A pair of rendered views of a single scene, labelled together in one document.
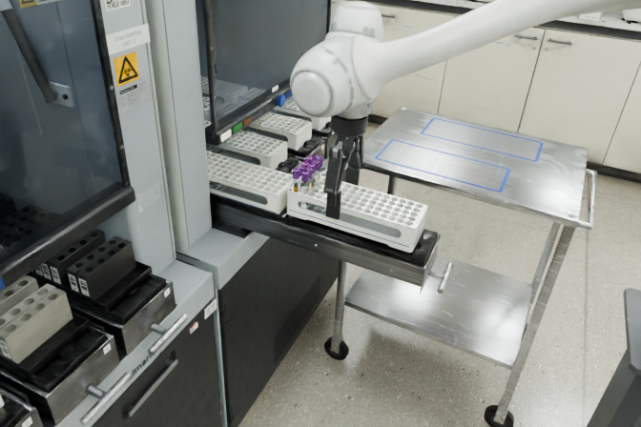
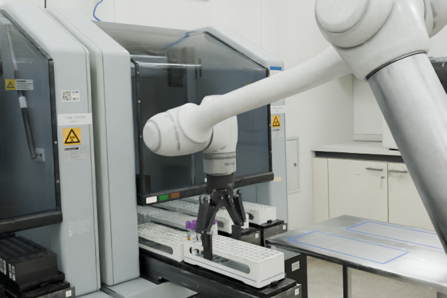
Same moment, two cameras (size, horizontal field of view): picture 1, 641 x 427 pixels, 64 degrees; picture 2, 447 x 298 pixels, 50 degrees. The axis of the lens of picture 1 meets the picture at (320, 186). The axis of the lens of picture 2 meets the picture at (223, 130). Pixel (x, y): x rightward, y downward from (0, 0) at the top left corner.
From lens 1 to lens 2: 0.66 m
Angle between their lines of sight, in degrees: 36
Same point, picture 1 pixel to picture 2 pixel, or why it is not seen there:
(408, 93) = not seen: hidden behind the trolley
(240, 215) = (156, 264)
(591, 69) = not seen: outside the picture
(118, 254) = (44, 257)
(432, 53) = (224, 106)
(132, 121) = (71, 169)
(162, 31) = (102, 120)
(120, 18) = (71, 106)
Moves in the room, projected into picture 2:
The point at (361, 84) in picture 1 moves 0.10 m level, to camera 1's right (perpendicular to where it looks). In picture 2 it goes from (181, 129) to (221, 128)
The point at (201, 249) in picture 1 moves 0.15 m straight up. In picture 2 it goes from (122, 287) to (120, 237)
